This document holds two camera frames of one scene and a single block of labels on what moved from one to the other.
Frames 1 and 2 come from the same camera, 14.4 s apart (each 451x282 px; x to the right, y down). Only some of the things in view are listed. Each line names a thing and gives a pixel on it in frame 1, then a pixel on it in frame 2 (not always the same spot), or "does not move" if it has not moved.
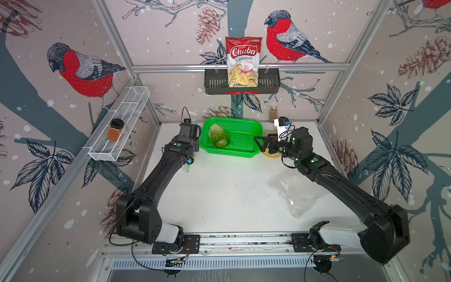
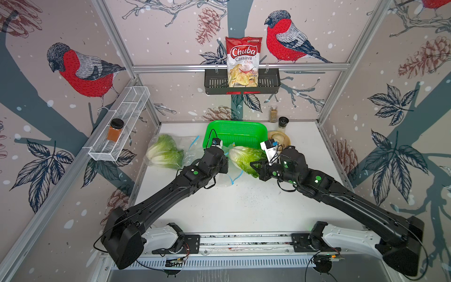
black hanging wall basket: (216, 83) does not move
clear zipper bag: (298, 191) to (234, 173)
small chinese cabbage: (219, 137) to (242, 157)
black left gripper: (197, 143) to (224, 160)
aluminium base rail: (242, 251) does not move
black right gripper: (273, 141) to (263, 171)
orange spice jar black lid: (114, 131) does not move
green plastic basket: (231, 136) does not move
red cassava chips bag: (242, 61) does not move
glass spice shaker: (273, 113) does not move
